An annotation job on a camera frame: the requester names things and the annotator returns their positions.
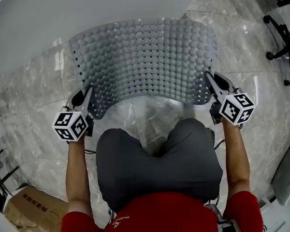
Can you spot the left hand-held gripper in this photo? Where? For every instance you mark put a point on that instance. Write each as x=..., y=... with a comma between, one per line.
x=67, y=127

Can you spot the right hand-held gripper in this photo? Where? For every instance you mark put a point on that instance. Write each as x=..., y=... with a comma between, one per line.
x=236, y=107

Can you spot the grey rubber bath mat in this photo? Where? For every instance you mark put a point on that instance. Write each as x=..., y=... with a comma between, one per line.
x=145, y=62

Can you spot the person's right forearm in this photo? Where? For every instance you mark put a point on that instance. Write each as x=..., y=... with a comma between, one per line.
x=235, y=158

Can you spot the person's left forearm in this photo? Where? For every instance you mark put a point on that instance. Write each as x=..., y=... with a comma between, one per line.
x=78, y=178

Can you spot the white bathtub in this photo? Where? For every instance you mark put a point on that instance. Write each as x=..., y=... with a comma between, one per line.
x=62, y=13

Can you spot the black office chair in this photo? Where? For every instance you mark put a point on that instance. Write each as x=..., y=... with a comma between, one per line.
x=285, y=37

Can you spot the person's grey shorts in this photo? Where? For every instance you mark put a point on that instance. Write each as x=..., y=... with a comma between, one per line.
x=159, y=173

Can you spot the brown cardboard box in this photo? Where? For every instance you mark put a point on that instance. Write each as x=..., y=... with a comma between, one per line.
x=31, y=209

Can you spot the person's red shirt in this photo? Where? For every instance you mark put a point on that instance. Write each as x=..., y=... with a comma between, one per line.
x=164, y=214

